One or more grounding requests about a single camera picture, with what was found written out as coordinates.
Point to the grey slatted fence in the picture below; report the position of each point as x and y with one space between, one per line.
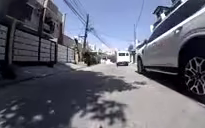
26 46

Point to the bush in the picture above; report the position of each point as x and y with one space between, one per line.
90 58

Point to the white van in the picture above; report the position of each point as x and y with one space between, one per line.
123 57

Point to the white car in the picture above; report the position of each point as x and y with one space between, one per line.
163 46

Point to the grey asphalt road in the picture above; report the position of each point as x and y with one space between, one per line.
116 96

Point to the dark building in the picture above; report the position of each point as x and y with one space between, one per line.
26 13

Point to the utility pole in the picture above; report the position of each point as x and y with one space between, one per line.
86 31

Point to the grey concrete sidewalk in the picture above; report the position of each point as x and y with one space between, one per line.
26 72

